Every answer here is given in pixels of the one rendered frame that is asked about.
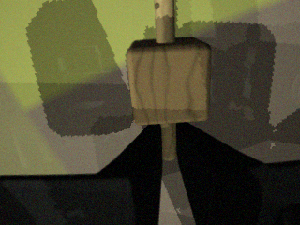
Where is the wooden block with hole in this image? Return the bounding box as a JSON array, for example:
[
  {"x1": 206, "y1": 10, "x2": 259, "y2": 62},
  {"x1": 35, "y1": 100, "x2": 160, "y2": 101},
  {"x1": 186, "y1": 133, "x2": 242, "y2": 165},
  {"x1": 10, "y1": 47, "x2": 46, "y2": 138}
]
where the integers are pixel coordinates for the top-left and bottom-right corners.
[{"x1": 127, "y1": 37, "x2": 212, "y2": 125}]

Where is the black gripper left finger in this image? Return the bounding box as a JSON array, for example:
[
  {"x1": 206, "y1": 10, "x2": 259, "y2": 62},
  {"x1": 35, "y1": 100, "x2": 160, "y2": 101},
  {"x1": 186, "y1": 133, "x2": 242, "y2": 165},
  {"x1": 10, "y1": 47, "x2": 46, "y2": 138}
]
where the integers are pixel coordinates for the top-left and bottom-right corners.
[{"x1": 0, "y1": 124, "x2": 163, "y2": 225}]

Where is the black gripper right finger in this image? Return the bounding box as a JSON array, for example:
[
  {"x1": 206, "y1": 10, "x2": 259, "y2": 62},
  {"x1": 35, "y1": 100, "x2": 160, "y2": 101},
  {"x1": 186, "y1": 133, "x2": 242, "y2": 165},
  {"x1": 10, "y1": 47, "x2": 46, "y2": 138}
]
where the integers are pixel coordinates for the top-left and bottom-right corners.
[{"x1": 176, "y1": 122, "x2": 300, "y2": 225}]

